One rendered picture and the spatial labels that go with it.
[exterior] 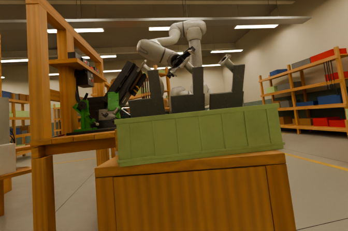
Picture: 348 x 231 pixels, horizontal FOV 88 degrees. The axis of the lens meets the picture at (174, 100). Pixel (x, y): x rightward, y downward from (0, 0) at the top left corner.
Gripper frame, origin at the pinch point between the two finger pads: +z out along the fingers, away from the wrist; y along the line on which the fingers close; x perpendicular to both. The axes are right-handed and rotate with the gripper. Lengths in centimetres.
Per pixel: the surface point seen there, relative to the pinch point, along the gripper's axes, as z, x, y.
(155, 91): 13.3, -3.7, -17.6
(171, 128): 26.5, 7.1, -22.7
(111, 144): -38, 7, -75
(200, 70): 13.0, 4.7, 1.6
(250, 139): 31.6, 31.2, -6.4
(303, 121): -351, 468, 153
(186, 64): 9.8, -0.9, -0.5
